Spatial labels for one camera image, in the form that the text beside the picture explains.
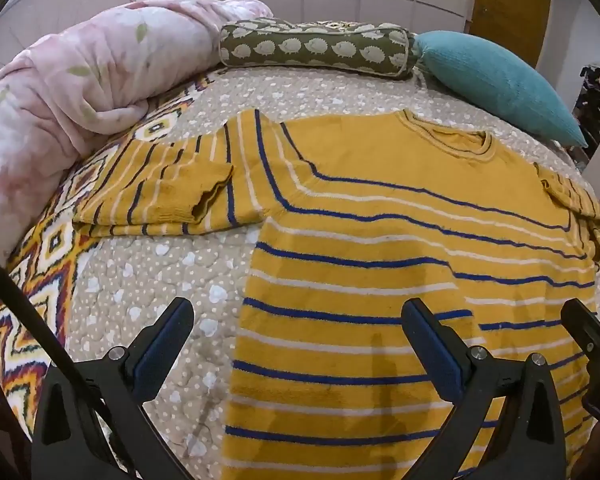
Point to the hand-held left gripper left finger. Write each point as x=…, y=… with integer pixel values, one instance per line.
x=164, y=347

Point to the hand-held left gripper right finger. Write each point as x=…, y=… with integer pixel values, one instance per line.
x=432, y=347

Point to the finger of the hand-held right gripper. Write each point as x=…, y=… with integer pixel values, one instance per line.
x=582, y=325

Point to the yellow striped sweater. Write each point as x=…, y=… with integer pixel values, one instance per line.
x=380, y=240

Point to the beige dotted quilt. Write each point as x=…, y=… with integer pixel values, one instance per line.
x=155, y=275

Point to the zigzag patterned blanket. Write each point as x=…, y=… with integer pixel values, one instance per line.
x=45, y=270

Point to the teal knitted pillow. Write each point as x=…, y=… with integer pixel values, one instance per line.
x=500, y=80

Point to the pink floral blanket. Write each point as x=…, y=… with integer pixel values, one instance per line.
x=80, y=85

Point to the olive hedgehog print bolster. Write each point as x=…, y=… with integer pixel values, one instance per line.
x=310, y=47

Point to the wooden door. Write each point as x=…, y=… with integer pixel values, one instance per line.
x=512, y=5

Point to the white round fan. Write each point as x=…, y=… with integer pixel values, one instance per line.
x=30, y=25

